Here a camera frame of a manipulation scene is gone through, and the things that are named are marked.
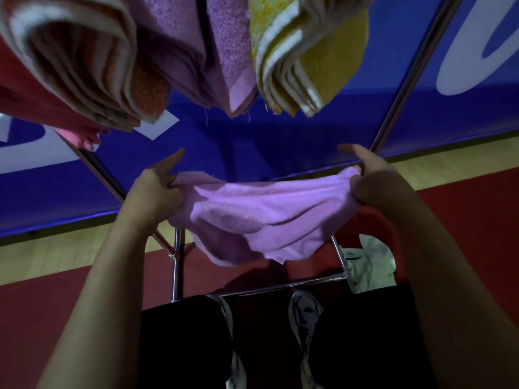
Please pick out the pink towel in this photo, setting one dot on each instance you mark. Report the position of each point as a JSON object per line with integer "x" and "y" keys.
{"x": 36, "y": 105}

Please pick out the yellow white cloth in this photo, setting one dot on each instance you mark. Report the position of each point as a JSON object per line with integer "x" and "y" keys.
{"x": 332, "y": 56}

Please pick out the person's right hand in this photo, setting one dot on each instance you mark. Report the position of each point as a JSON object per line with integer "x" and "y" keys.
{"x": 381, "y": 186}

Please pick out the person's grey shoe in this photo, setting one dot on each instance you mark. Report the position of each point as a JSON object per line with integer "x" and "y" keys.
{"x": 305, "y": 316}
{"x": 229, "y": 320}

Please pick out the person's left grey shoe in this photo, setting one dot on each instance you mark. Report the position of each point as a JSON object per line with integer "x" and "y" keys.
{"x": 229, "y": 320}

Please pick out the person's right grey shoe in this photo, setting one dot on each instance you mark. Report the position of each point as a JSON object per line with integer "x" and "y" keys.
{"x": 305, "y": 316}

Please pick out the orange patterned towel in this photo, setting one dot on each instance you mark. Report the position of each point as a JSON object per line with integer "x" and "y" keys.
{"x": 81, "y": 56}

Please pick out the person's left forearm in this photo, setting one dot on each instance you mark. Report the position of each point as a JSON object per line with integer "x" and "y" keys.
{"x": 93, "y": 316}

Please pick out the purple towel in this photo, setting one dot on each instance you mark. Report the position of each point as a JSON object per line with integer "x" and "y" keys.
{"x": 263, "y": 214}
{"x": 227, "y": 48}

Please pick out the person's left hand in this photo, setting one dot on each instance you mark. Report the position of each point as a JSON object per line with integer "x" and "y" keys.
{"x": 150, "y": 198}

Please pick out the metal drying rack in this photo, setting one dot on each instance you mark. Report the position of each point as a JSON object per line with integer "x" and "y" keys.
{"x": 413, "y": 72}

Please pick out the blue banner with white print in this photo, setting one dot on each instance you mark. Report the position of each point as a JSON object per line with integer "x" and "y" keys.
{"x": 405, "y": 44}

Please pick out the pale green towel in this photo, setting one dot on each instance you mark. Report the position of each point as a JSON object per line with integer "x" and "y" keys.
{"x": 373, "y": 259}

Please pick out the person's black trousers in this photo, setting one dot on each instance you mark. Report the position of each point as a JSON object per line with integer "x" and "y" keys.
{"x": 365, "y": 344}

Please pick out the person's right forearm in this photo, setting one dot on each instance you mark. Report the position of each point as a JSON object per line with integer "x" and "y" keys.
{"x": 462, "y": 291}

